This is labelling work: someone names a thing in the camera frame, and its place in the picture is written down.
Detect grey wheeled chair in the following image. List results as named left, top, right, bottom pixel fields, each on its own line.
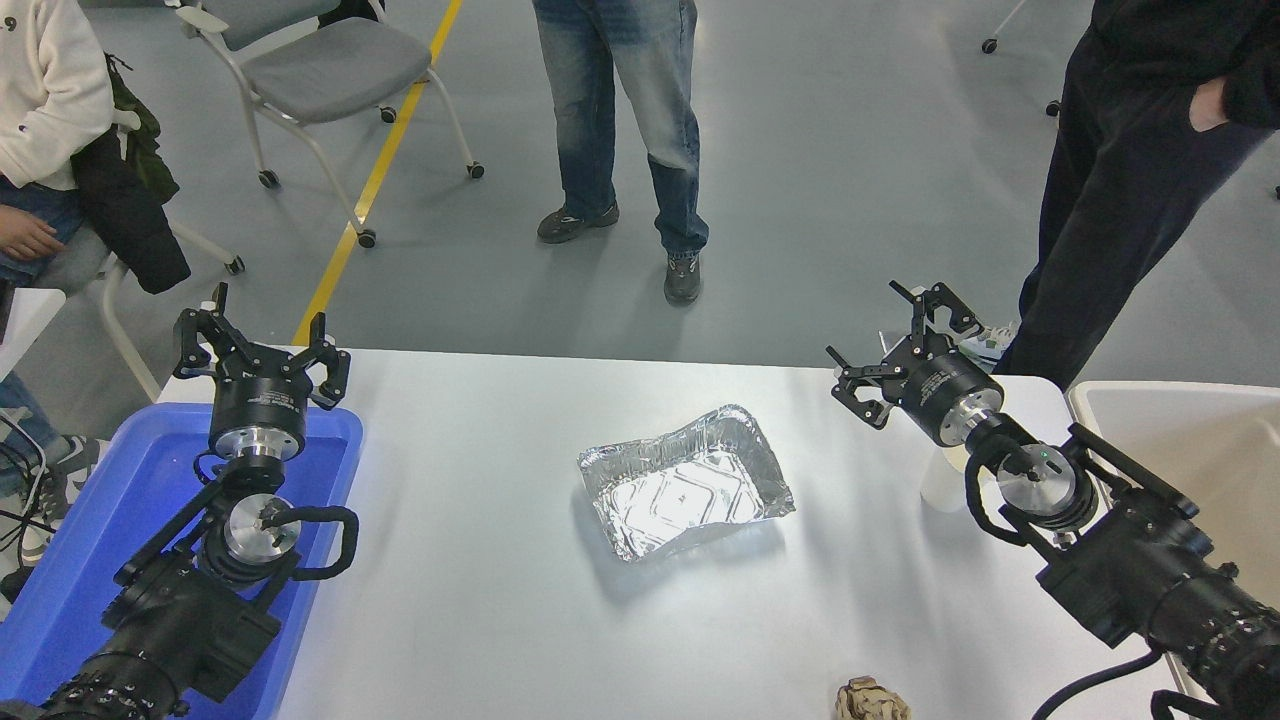
left=175, top=0, right=486, bottom=249

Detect crumpled tan paper ball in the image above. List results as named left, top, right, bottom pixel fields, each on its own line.
left=835, top=677, right=911, bottom=720

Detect large pale bin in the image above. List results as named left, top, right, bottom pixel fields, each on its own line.
left=1066, top=380, right=1280, bottom=720

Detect white-framed chair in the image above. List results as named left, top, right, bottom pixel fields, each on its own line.
left=98, top=108, right=246, bottom=403

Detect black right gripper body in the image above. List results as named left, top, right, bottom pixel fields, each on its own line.
left=895, top=350, right=1004, bottom=448

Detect silver foil tray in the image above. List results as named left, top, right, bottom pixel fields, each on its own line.
left=577, top=404, right=796, bottom=563

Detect seated person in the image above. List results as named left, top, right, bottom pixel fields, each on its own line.
left=0, top=0, right=116, bottom=571

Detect standing person's hand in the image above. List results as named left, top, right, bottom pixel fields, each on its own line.
left=1188, top=78, right=1232, bottom=133

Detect standing person in jeans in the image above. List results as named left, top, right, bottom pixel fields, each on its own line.
left=530, top=0, right=711, bottom=306

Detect blue plastic tray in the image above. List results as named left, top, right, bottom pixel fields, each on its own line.
left=0, top=402, right=364, bottom=720

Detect dark jacket on chair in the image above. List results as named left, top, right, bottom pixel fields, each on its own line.
left=72, top=55, right=192, bottom=296

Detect seated person's hand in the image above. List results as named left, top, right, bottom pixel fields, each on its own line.
left=0, top=205, right=67, bottom=263

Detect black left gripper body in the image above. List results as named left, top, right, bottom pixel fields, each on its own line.
left=207, top=360, right=310, bottom=437

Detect black floor cables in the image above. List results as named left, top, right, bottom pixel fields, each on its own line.
left=0, top=410, right=53, bottom=546

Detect standing person in dark clothes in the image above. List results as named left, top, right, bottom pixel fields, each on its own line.
left=985, top=0, right=1280, bottom=391

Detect white chair leg with caster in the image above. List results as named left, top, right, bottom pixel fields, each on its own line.
left=980, top=0, right=1063, bottom=119

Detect white paper cup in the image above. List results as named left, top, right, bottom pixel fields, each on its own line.
left=920, top=445, right=977, bottom=513

